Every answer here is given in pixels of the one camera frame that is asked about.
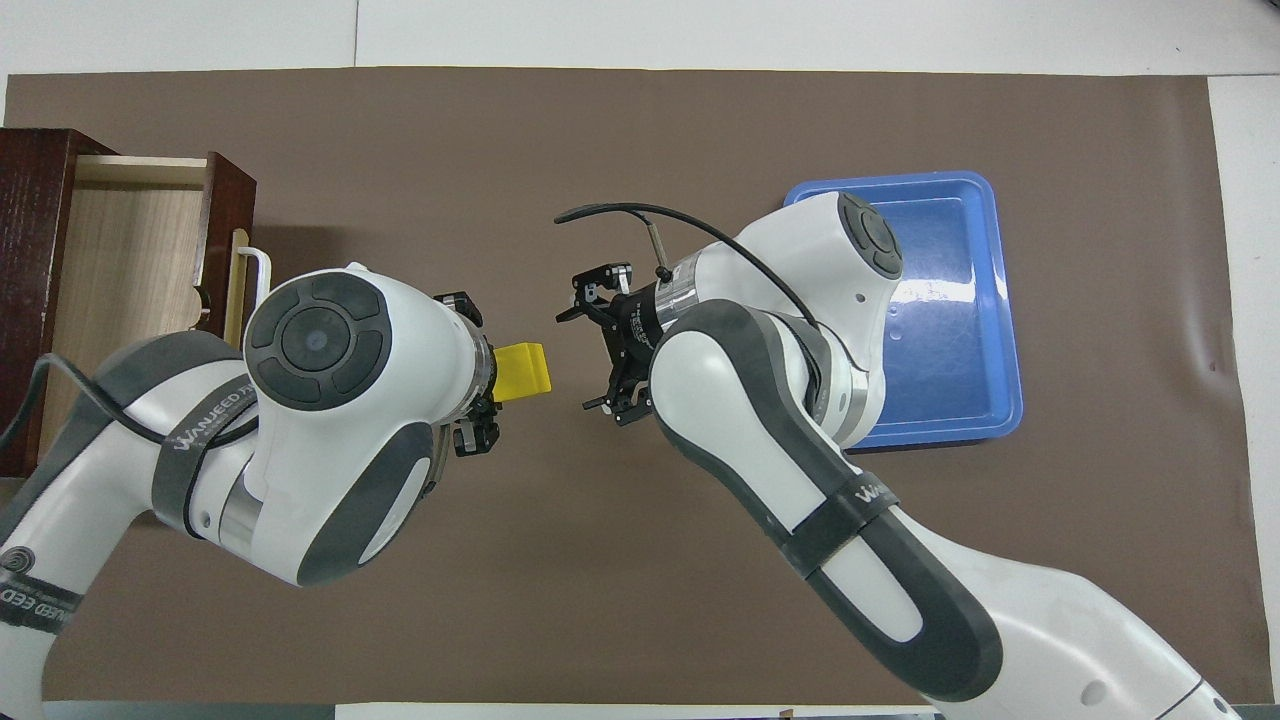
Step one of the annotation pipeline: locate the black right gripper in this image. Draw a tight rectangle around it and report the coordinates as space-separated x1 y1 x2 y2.
433 262 667 460

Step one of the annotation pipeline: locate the yellow cube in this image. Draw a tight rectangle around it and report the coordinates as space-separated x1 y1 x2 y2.
492 342 554 404

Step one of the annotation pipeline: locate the white drawer handle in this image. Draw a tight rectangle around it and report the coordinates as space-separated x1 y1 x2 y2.
237 246 274 313

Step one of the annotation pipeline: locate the wooden drawer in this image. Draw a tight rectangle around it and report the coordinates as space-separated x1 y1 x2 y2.
40 152 259 441

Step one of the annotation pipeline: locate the brown paper table mat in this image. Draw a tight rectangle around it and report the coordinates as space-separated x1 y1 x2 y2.
0 67 1267 706

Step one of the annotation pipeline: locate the blue plastic tray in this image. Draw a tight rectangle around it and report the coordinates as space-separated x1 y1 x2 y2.
782 170 1025 449

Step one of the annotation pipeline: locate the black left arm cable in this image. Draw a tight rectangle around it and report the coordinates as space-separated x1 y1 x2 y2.
0 352 263 453

